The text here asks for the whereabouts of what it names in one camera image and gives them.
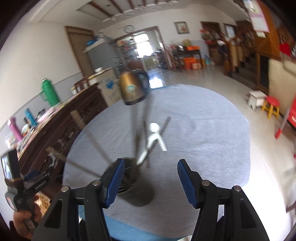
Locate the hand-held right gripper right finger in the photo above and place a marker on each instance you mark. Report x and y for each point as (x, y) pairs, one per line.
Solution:
(186, 180)

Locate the framed wall picture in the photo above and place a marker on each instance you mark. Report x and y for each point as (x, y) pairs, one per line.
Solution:
(180, 27)

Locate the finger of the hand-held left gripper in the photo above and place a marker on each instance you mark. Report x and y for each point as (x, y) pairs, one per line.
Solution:
(55, 155)

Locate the pink wall calendar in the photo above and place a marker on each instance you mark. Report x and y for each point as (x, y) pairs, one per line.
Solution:
(259, 16)

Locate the grey refrigerator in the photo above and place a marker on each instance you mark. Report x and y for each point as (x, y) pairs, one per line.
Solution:
(99, 55)

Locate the carved dark wooden sideboard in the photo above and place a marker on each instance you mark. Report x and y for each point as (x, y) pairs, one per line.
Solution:
(62, 120)

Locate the dark wooden side table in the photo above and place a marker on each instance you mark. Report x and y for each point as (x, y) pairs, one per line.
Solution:
(186, 54)

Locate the teal drink bottle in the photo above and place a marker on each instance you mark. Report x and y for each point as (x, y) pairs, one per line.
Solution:
(30, 117)

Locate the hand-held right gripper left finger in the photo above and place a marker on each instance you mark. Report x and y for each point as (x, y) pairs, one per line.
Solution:
(113, 183)

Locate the round table with grey cloth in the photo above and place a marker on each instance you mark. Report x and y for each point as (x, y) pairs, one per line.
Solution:
(196, 143)

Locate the round wall clock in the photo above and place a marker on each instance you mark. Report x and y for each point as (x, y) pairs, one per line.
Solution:
(128, 28)

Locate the brown wooden door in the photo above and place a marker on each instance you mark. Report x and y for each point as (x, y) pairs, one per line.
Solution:
(78, 48)

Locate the orange cardboard box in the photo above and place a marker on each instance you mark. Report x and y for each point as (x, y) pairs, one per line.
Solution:
(188, 62)
(197, 64)

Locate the person's left hand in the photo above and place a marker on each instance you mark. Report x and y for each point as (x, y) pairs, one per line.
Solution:
(25, 224)

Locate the small white wooden stool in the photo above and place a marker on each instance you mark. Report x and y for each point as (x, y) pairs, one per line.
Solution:
(255, 95)

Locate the flat orange box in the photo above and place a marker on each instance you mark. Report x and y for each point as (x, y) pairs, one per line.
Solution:
(192, 48)

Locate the black utensil holder cup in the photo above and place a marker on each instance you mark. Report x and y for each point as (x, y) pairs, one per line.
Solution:
(138, 190)

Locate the bronze electric kettle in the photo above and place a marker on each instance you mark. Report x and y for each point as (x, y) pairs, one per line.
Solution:
(130, 88)

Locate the pink drink bottle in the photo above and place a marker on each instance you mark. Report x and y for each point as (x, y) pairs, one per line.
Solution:
(14, 129)

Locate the red plastic child chair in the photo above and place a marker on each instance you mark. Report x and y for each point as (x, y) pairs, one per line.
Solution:
(285, 120)

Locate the wooden staircase with railing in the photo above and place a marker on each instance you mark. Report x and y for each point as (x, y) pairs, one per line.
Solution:
(245, 55)

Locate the blue table undercloth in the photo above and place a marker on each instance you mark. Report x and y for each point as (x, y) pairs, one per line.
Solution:
(138, 231)

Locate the green thermos flask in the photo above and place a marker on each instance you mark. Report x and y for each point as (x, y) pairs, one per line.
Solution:
(49, 92)

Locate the white printed cardboard box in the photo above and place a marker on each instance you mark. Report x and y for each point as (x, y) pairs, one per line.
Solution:
(108, 87)

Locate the red and yellow stool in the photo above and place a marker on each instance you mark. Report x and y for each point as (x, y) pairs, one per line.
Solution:
(271, 102)

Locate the wooden dining chair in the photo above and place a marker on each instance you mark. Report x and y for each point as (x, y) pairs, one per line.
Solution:
(81, 84)

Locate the beige leather armchair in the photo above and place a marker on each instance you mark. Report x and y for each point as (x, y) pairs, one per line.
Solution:
(281, 78)

